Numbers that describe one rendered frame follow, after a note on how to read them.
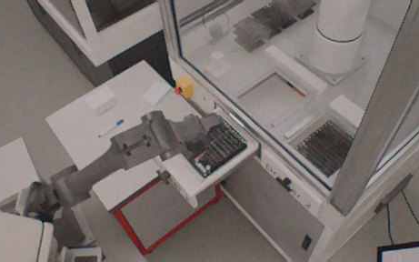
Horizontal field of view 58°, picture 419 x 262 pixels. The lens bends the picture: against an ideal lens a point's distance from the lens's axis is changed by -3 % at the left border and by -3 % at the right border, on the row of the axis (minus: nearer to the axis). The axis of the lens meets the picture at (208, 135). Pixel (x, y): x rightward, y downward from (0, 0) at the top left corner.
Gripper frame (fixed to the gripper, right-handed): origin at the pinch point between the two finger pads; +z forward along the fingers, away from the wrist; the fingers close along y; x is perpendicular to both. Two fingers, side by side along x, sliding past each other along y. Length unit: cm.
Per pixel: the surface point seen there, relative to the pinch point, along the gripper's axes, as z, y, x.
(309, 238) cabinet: 41, 24, -42
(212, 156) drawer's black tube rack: 4.9, 6.3, -1.0
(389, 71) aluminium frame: -64, 24, -44
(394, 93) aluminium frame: -60, 24, -47
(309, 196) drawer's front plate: 3.5, 21.4, -37.2
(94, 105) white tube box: 14, -15, 62
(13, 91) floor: 95, -47, 197
